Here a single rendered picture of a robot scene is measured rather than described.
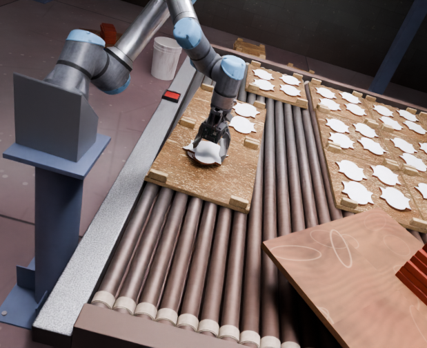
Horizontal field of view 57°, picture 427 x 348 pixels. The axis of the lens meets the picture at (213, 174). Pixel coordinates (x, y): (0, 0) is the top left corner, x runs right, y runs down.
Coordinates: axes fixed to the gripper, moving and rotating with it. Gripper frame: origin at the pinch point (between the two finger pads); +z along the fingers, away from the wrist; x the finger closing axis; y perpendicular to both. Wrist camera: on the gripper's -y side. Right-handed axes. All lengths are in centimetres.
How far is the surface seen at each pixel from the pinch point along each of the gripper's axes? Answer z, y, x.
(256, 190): 5.0, 1.4, 20.6
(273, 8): 42, -526, -104
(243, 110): 2, -51, -3
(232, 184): 3.3, 7.0, 12.8
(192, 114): 3.3, -27.9, -19.3
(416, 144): 3, -98, 81
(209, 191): 3.4, 16.0, 8.0
